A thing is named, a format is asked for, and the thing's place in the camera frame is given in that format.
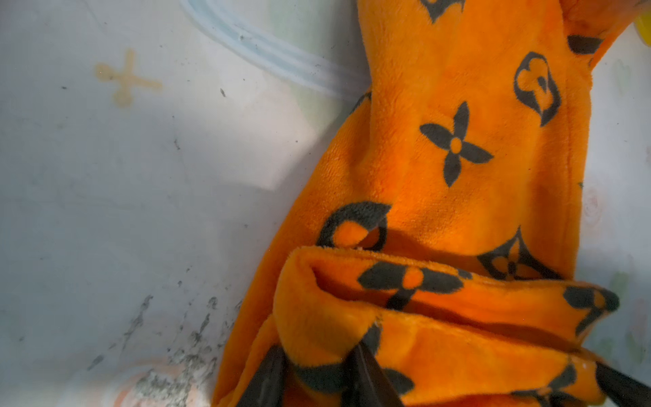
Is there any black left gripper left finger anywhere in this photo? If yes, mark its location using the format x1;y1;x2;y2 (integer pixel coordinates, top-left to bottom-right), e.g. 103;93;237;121
342;343;403;407

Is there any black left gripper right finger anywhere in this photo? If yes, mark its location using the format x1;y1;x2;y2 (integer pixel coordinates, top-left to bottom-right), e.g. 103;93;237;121
596;363;651;407

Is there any orange patterned plush pillowcase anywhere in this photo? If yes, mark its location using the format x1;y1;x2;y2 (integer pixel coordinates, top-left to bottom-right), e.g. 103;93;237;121
212;1;650;406

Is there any yellow bucket pen holder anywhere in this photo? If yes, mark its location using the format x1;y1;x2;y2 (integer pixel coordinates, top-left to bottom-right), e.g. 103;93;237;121
634;11;651;47

